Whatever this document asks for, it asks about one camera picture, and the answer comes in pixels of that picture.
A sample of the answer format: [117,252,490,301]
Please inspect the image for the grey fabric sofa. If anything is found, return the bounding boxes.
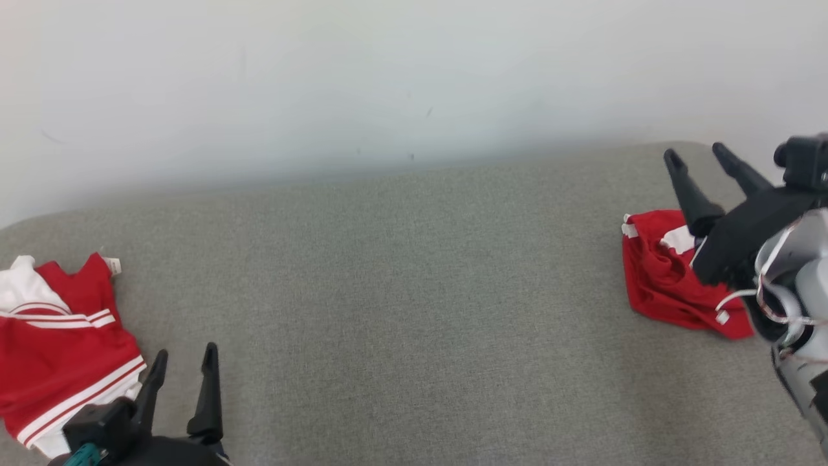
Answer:
[0,142,828,466]

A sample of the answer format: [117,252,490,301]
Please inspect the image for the red white twisted wires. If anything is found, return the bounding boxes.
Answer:
[715,220,828,363]

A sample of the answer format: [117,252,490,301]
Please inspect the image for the teal left camera connector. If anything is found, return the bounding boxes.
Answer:
[63,443,105,466]

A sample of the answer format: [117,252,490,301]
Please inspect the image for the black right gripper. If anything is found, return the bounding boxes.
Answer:
[664,142,826,289]

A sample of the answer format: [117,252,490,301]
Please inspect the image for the red shorts white waistband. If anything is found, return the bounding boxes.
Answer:
[621,208,755,341]

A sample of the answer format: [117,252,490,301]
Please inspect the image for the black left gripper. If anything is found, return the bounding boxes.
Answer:
[49,343,232,466]

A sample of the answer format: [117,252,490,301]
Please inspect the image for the red shirt white sleeves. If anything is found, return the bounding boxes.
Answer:
[0,252,147,460]

